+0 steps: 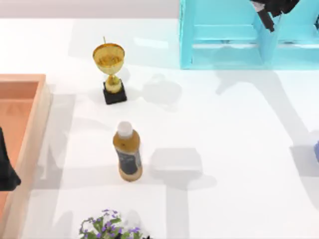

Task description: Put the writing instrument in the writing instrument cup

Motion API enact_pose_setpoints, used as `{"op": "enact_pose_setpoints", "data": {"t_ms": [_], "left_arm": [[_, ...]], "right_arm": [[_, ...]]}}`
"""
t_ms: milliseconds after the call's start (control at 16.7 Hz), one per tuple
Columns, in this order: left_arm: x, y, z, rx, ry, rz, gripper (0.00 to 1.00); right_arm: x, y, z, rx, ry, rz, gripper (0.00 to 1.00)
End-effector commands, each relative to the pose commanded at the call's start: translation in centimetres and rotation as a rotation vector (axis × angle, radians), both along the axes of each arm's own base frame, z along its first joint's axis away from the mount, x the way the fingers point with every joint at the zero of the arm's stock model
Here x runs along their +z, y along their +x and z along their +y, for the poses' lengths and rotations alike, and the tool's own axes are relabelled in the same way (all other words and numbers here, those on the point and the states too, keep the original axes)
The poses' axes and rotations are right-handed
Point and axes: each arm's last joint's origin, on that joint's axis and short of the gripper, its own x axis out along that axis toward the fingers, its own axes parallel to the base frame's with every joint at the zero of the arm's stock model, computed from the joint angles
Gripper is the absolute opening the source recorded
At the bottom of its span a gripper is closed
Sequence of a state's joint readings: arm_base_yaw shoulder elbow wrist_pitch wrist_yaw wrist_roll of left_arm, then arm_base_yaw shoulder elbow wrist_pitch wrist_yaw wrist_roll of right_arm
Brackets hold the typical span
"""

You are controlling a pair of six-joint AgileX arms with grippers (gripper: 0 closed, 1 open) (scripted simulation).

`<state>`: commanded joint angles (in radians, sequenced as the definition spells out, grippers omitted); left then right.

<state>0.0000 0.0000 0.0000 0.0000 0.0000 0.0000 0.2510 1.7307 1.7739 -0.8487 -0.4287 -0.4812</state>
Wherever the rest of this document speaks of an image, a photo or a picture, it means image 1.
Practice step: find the light blue rack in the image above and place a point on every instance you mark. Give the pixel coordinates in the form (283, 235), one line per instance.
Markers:
(219, 53)

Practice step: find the blue rounded object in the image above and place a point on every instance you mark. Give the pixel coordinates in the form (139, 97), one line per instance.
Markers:
(317, 151)

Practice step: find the gold trophy with black base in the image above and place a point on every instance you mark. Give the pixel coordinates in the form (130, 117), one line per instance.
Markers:
(109, 57)

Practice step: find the brown bottle with white cap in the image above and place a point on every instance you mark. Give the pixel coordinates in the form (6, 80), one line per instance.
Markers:
(127, 156)

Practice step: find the plant with purple flowers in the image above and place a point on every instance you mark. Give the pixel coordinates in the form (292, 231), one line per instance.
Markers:
(104, 225)

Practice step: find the shallow salmon-coloured box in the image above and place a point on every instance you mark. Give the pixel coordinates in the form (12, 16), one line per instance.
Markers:
(17, 112)

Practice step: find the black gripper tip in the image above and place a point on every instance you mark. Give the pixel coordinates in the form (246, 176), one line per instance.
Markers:
(7, 171)

